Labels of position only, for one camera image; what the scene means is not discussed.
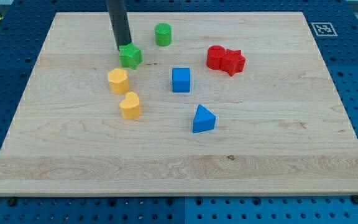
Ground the black bolt front left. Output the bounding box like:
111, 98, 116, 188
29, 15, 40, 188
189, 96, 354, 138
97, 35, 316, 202
6, 197, 17, 207

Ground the green star block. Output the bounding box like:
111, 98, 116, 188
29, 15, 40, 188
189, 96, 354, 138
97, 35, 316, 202
119, 42, 142, 70

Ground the yellow heart block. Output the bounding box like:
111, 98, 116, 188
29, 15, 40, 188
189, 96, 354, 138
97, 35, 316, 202
119, 91, 142, 119

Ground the blue cube block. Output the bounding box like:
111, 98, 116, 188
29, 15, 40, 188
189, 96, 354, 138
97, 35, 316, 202
172, 68, 191, 93

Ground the light wooden board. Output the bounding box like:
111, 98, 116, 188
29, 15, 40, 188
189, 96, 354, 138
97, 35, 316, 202
0, 12, 358, 197

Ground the red star block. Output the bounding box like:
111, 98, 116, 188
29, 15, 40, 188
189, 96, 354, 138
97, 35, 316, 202
220, 49, 246, 76

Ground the yellow hexagon block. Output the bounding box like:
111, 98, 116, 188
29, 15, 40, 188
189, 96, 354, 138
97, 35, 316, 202
108, 68, 130, 95

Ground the red cylinder block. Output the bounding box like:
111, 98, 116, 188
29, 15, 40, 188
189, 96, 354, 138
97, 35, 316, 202
206, 45, 226, 70

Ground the green cylinder block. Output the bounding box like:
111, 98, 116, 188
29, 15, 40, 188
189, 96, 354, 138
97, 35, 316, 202
154, 23, 172, 47

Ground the white fiducial marker tag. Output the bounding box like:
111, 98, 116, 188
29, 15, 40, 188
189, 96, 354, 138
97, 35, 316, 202
311, 22, 337, 37

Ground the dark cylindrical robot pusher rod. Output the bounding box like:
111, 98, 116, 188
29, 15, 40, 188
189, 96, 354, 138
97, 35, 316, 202
106, 0, 132, 49

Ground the black bolt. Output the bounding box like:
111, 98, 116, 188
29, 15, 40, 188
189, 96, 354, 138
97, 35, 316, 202
351, 195, 358, 205
6, 197, 17, 207

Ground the black bolt front right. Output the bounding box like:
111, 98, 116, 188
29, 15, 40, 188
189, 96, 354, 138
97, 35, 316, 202
351, 195, 358, 205

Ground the blue triangle block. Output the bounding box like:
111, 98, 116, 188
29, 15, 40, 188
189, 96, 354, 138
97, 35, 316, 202
192, 105, 216, 133

